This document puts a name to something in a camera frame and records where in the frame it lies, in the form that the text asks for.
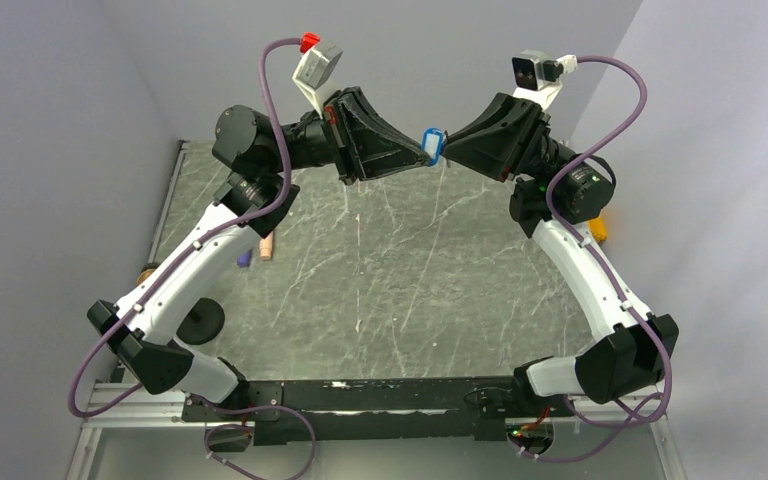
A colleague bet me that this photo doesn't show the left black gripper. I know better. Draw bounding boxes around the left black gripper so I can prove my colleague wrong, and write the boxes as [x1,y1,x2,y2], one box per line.
[266,87,433,186]

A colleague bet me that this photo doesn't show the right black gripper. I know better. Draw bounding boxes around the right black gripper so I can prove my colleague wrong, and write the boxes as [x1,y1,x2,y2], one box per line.
[433,94,577,185]

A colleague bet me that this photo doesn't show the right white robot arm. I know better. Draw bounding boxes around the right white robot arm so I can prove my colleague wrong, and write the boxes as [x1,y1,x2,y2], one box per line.
[442,93,679,416]

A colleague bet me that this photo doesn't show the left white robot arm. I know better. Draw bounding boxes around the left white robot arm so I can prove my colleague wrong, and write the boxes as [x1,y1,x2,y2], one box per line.
[88,87,439,420]

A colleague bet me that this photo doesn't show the pink microphone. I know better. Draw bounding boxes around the pink microphone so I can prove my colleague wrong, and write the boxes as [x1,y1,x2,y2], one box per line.
[259,232,275,260]

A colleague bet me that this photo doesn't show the purple microphone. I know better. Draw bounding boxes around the purple microphone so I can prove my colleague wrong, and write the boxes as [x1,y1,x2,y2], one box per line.
[236,249,253,268]

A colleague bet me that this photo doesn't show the round gold black disc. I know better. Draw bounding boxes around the round gold black disc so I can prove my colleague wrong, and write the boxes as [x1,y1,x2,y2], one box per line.
[176,298,225,345]

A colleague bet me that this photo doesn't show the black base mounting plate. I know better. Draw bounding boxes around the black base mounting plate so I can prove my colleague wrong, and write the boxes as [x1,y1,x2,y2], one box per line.
[181,376,560,446]

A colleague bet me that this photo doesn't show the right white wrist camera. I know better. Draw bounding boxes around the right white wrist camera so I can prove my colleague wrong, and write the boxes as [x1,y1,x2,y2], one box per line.
[512,50,578,110]

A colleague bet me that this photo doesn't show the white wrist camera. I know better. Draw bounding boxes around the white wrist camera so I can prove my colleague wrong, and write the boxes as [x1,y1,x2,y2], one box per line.
[292,32,343,117]
[512,50,578,110]

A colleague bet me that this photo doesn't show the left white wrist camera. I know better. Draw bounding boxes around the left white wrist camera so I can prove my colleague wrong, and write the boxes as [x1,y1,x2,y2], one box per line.
[292,32,343,117]

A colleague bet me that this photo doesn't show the aluminium frame rail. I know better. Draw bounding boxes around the aluminium frame rail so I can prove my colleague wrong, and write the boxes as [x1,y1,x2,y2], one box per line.
[65,380,193,480]

